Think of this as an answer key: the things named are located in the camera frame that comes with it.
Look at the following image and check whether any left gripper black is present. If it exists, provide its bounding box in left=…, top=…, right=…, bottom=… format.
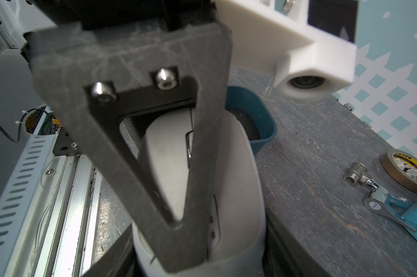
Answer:
left=29, top=0, right=232, bottom=272

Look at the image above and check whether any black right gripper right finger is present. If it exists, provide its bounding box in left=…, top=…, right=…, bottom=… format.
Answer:
left=263, top=216, right=330, bottom=277

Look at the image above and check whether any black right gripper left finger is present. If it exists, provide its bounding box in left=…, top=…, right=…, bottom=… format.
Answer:
left=83, top=226, right=136, bottom=277

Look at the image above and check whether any grey mouse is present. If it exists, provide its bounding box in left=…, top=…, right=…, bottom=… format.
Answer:
left=139, top=109, right=266, bottom=277

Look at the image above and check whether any dark teal storage box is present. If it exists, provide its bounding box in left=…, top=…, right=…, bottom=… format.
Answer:
left=225, top=86, right=278, bottom=155

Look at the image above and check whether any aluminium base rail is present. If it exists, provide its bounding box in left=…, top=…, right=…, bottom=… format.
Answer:
left=0, top=106, right=103, bottom=277

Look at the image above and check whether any metal ball valve blue handle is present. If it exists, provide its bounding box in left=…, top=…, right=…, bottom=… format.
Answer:
left=344, top=162, right=417, bottom=233

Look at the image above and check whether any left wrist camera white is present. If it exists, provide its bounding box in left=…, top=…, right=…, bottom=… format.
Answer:
left=214, top=1, right=357, bottom=100

